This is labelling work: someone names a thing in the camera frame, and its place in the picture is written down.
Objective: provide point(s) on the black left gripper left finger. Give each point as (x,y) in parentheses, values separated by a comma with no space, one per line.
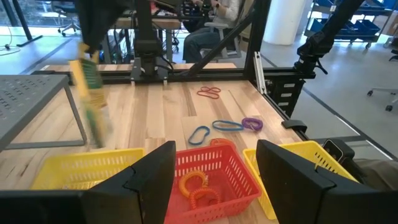
(124,202)

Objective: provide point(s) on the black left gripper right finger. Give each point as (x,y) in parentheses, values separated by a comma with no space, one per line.
(295,193)

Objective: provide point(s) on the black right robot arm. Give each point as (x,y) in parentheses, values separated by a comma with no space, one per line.
(149,40)

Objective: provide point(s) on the black office chair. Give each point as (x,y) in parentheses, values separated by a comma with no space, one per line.
(70,18)

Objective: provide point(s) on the wooden background desk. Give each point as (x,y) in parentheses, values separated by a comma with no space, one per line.
(168,23)

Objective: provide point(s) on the grey office chair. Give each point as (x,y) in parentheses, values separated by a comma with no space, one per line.
(214,25)

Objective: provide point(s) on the white office chair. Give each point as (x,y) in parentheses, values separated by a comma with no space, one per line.
(384,93)

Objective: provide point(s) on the yellow plastic slotted basket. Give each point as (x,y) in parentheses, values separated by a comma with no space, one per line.
(93,174)
(295,144)

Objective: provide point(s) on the black clamp foot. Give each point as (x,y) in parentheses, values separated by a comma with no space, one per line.
(293,124)

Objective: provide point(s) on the red plastic slotted basket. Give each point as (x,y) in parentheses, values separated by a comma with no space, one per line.
(217,183)

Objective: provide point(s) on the grey perforated metal riser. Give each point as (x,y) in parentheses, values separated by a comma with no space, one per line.
(25,93)

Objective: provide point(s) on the person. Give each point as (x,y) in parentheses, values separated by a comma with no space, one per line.
(211,37)

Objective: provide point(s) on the white round column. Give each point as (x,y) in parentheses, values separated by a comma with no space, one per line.
(284,21)

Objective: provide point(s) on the blue bin cart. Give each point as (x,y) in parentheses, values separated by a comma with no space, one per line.
(357,25)

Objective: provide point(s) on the black table-level camera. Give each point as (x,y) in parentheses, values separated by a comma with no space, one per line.
(337,149)

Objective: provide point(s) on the silver metal bracket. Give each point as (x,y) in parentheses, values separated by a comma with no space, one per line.
(259,73)

